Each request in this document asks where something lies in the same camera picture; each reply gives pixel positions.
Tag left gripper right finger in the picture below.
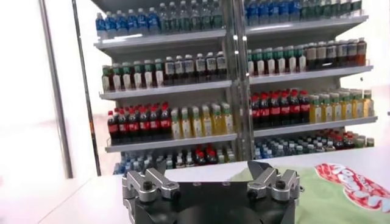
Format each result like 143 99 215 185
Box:
246 160 302 203

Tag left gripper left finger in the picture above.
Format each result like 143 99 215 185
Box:
121 159 182 204

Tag light green t-shirt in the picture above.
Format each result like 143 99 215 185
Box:
231 163 390 224

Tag yellow juice bottle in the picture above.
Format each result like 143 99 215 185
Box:
331 93 342 122
363 89 375 117
341 92 353 121
201 105 213 136
352 91 364 119
191 106 202 138
222 102 234 135
321 94 332 122
180 107 192 139
171 108 182 140
310 96 321 124
211 103 223 136

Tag grey beverage shelf unit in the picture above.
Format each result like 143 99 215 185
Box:
91 0 241 176
240 0 378 161

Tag green-capped brown tea bottle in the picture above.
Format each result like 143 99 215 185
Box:
274 47 286 74
154 58 165 88
101 65 111 92
285 46 297 73
296 45 307 72
143 60 154 88
121 62 132 90
132 61 143 89
253 49 265 75
246 50 254 76
264 47 275 75
111 63 122 91

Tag white-capped dark labelled bottle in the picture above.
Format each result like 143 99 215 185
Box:
327 41 338 69
347 38 358 67
316 41 327 69
195 54 206 83
205 52 217 82
174 55 185 85
336 40 348 68
356 37 367 66
184 54 195 85
216 51 227 81
306 43 317 71
164 57 175 86

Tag blue-labelled water bottle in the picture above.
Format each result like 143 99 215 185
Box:
245 0 257 27
126 9 138 37
147 7 160 34
116 10 127 37
95 12 107 40
255 0 267 26
275 0 287 24
286 0 297 23
105 11 117 39
266 0 277 25
136 8 149 35

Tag green-labelled water bottle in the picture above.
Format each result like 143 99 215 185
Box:
325 0 337 18
350 0 363 16
168 2 180 32
200 0 211 30
336 0 347 18
305 0 317 21
179 1 190 32
316 0 327 19
189 0 201 31
211 0 223 29
158 3 169 33

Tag black frame pole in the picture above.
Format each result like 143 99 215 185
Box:
71 0 102 177

